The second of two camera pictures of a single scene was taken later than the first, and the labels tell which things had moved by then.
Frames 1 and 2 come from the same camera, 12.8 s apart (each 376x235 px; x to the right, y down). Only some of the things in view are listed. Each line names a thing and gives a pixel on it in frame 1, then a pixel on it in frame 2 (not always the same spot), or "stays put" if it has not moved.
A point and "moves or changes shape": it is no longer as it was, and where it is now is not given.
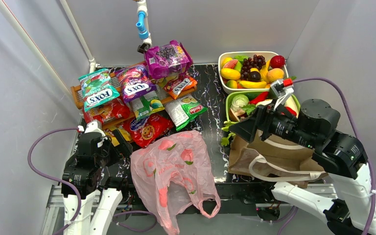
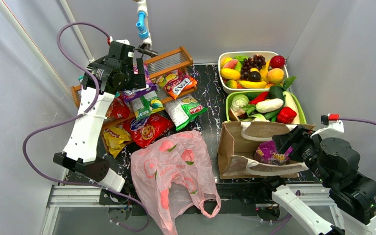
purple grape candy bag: (167, 61) -> (267, 152)
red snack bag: (117, 109) stays put
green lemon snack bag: (148, 104) stays put
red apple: (277, 61) stays put
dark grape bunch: (258, 62) stays put
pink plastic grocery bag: (172, 171) stays put
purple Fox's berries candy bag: (135, 82) stays put
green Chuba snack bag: (181, 110) stays put
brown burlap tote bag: (266, 159) moves or changes shape
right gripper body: (263, 119) -> (283, 142)
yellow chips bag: (114, 141) stays put
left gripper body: (117, 142) -> (139, 75)
